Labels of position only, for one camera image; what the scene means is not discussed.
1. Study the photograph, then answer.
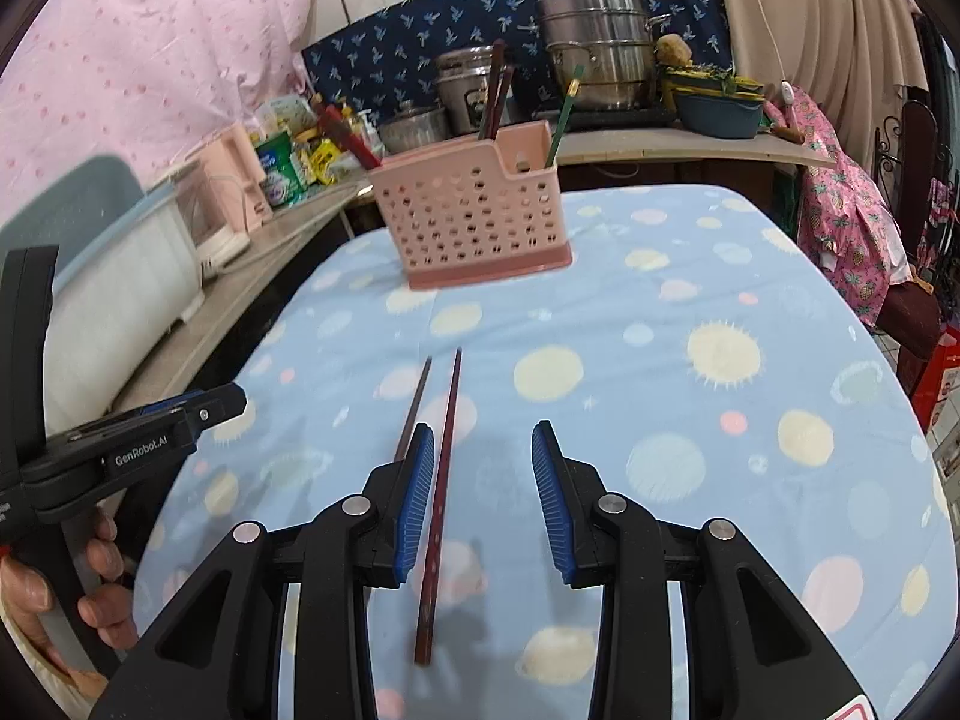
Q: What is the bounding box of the pink dotted cloth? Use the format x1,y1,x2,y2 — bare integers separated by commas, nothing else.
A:
30,0,320,192

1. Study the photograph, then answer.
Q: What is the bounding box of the blue dotted tablecloth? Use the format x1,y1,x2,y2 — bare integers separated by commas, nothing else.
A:
131,184,953,720

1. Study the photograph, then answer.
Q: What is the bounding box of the medium steel pot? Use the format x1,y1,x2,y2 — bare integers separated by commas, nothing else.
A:
435,47,520,134

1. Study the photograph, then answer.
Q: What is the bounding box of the yellow snack packet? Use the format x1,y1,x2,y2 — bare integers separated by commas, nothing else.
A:
296,136,347,186

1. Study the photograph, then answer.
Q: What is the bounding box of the red cardboard box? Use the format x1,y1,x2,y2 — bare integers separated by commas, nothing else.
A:
910,322,960,482

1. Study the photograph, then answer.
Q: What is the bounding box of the white container blue lid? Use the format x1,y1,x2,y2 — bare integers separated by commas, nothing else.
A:
0,154,207,421

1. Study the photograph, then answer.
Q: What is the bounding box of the maroon chopstick silver band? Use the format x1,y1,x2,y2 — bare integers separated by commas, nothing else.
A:
412,347,464,667
477,40,505,143

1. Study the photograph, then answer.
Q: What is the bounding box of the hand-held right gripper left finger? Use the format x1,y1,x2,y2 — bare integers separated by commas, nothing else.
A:
88,422,437,720

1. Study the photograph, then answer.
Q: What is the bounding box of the dark purple-brown chopstick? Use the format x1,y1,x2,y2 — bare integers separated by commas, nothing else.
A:
489,64,517,143

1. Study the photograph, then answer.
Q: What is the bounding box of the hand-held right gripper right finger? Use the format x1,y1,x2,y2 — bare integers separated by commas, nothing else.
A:
531,420,875,720

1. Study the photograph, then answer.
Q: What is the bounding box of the green chopstick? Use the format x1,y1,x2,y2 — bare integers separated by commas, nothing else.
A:
545,64,586,167

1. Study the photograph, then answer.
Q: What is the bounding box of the blue basin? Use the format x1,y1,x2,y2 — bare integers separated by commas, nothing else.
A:
673,86,767,140

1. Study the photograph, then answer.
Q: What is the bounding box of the large steel steamer pot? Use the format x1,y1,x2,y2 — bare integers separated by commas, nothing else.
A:
535,0,674,111

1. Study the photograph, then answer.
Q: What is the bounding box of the beige curtain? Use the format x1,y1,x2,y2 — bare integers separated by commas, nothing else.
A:
705,0,925,166

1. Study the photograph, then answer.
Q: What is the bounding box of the small steel pot with lid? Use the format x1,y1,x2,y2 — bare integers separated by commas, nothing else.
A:
377,100,451,156

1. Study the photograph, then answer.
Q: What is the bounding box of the white cable with switch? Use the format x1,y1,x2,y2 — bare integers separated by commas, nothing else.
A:
720,0,800,107

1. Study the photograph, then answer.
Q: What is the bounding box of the person's left hand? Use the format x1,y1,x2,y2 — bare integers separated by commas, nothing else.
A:
0,508,142,700

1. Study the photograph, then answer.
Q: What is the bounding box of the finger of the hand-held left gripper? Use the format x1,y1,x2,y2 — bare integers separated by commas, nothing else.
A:
22,382,248,522

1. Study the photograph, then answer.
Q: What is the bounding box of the red chopstick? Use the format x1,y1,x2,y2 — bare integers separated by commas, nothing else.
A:
313,97,383,170

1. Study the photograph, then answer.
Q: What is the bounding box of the pink pineapple print cloth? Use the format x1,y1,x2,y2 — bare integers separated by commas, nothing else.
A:
765,86,940,325

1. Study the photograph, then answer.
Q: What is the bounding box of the pink appliance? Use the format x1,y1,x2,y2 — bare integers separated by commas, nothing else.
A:
184,124,275,278

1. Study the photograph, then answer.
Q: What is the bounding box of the yellow loofah sponge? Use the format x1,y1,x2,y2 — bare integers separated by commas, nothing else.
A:
655,33,695,70

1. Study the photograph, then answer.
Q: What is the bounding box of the brown chopstick gold band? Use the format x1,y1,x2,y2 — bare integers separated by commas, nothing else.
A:
394,357,434,464

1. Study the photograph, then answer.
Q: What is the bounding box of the black metal chair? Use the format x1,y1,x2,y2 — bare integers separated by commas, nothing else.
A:
877,86,960,361

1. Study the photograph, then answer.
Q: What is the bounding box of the green label packet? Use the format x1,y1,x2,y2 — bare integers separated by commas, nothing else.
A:
253,131,306,209

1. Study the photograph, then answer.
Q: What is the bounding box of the blue floral cloth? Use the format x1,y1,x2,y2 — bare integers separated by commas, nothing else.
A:
300,0,734,137

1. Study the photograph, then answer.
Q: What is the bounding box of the pink perforated utensil holder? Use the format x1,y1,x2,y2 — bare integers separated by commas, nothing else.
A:
367,122,575,290

